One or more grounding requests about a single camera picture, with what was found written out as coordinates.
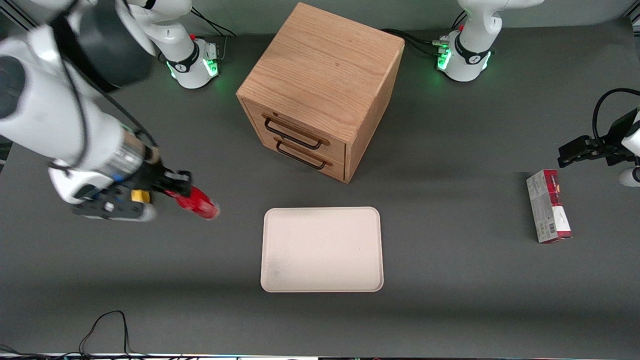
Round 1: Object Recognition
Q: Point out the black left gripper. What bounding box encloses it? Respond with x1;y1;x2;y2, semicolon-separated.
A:
558;110;639;168

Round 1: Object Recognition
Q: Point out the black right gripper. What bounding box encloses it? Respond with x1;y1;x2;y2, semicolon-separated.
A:
133;147;194;200

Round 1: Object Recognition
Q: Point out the red coke bottle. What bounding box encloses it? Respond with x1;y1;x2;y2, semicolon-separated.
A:
167;186;221;221

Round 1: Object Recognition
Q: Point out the cream rectangular tray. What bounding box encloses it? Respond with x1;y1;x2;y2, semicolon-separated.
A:
260;206;385;293

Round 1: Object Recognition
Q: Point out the red and white carton box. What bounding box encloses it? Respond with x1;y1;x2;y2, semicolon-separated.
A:
526;169;573;244

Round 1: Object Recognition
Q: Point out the wooden drawer front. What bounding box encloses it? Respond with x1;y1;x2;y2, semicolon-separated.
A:
241;98;347;163
248;125;347;182

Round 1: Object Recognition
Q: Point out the wooden two-drawer cabinet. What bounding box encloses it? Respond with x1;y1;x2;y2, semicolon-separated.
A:
236;2;406;184

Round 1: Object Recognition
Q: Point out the black cable loop on left gripper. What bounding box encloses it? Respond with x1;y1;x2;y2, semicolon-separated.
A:
592;88;640;146

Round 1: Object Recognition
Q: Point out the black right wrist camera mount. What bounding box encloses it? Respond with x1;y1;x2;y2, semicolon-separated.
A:
72;189;157;222

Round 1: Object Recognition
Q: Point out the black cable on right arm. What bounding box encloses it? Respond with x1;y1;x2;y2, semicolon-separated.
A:
47;10;161;173

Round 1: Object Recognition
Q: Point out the black metal drawer handle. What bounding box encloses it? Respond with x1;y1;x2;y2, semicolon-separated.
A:
275;140;328;171
263;116;325;151

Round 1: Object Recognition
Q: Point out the black cable at table edge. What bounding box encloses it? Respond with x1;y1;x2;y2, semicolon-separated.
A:
0;310;201;360

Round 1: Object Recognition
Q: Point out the black cable at right arm base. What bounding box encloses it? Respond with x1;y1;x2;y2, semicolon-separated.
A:
190;6;237;63

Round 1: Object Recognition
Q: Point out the black cable bundle at left arm base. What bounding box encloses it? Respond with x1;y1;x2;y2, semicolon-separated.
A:
382;29;448;57

